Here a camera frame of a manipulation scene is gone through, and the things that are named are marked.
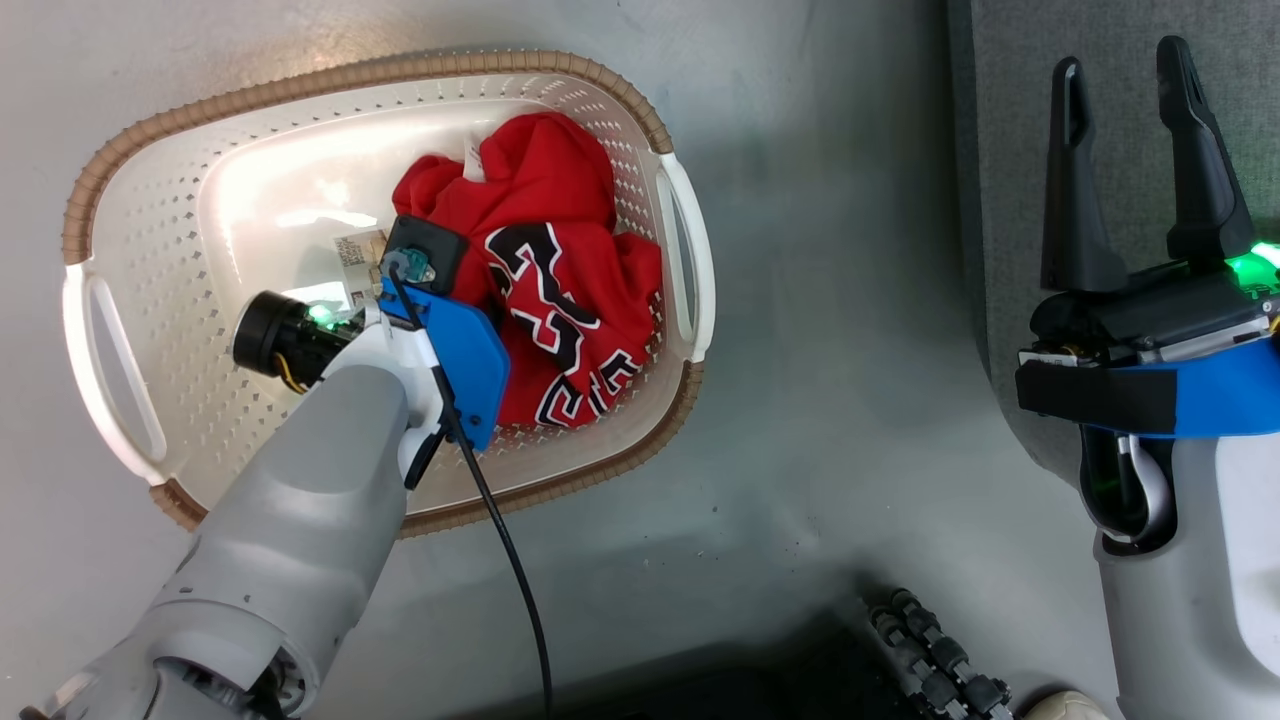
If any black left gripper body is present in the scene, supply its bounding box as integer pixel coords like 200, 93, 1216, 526
232, 230, 393, 394

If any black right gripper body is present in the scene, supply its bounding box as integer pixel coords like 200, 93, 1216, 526
1018, 240, 1280, 369

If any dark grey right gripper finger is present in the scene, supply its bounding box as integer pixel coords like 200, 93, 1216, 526
1156, 36, 1258, 264
1040, 57, 1130, 294

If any red garment with lettering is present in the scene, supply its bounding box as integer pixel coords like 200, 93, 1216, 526
391, 111, 665, 431

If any white laundry basket brown rim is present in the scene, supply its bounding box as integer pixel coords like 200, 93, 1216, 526
60, 48, 717, 542

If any cream rounded object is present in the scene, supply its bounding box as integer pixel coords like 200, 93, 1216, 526
1020, 689, 1113, 720

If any blue right camera mount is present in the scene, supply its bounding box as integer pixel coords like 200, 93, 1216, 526
1015, 338, 1280, 440

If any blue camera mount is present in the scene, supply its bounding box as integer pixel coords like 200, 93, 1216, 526
377, 275, 512, 452
1015, 338, 1280, 440

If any blue left camera mount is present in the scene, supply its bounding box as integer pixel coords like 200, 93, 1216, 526
377, 275, 512, 452

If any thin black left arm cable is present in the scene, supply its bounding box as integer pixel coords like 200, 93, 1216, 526
387, 262, 555, 720

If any black corrugated cable conduit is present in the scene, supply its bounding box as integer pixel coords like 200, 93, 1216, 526
890, 588, 1014, 720
866, 605, 963, 720

